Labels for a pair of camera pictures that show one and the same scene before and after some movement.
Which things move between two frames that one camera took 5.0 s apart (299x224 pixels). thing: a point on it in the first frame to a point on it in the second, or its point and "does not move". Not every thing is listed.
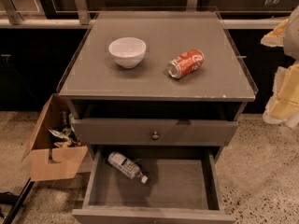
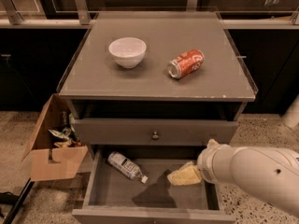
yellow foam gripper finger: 276,37 to 212,144
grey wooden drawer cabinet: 158,95 does not move
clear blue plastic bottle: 126,167 does not move
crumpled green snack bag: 67,133 does not move
